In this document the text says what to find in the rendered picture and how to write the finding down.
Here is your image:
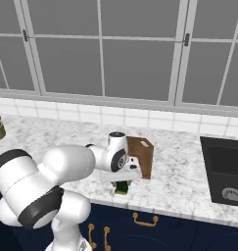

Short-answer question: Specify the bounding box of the gold cupboard handle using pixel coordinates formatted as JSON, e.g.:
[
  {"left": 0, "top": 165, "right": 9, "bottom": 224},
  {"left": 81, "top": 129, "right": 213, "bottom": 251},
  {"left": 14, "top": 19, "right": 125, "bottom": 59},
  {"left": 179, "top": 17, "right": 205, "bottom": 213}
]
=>
[
  {"left": 87, "top": 223, "right": 97, "bottom": 251},
  {"left": 103, "top": 226, "right": 112, "bottom": 251}
]

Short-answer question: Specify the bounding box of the navy drawer front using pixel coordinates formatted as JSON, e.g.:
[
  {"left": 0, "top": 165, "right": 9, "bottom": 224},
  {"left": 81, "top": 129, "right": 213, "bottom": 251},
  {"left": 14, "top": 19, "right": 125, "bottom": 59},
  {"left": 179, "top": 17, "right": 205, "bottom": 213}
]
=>
[{"left": 90, "top": 203, "right": 238, "bottom": 251}]

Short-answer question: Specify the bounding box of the black sink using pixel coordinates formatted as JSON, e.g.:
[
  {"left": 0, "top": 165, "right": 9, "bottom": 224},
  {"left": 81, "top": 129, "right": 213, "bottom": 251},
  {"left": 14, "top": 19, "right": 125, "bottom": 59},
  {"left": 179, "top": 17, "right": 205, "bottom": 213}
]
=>
[{"left": 199, "top": 135, "right": 238, "bottom": 208}]

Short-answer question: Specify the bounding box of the window with white frame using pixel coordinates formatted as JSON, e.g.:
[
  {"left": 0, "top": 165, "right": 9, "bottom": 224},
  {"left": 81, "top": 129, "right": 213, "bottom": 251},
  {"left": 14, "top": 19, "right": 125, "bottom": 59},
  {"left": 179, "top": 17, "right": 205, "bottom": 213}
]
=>
[{"left": 0, "top": 0, "right": 238, "bottom": 118}]

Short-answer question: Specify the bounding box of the gold drawer handle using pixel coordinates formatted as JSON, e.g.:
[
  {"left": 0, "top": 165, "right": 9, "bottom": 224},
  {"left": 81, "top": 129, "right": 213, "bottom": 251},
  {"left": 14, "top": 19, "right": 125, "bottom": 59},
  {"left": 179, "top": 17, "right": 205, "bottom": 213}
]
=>
[{"left": 132, "top": 212, "right": 160, "bottom": 227}]

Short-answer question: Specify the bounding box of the green sponge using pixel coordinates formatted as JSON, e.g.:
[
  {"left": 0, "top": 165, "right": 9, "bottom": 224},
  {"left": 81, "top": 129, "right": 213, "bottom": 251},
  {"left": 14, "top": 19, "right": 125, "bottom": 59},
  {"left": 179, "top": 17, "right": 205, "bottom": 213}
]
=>
[{"left": 114, "top": 180, "right": 131, "bottom": 196}]

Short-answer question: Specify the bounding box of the brown wooden cutting board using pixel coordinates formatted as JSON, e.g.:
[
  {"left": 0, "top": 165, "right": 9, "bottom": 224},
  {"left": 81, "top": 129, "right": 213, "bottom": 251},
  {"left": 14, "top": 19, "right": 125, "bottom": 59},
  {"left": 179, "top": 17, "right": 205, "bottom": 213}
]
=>
[{"left": 126, "top": 135, "right": 155, "bottom": 180}]

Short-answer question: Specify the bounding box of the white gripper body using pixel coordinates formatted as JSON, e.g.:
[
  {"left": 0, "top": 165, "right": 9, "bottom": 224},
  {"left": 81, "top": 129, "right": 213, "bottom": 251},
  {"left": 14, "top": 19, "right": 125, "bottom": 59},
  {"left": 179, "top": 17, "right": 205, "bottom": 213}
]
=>
[{"left": 99, "top": 168, "right": 143, "bottom": 184}]

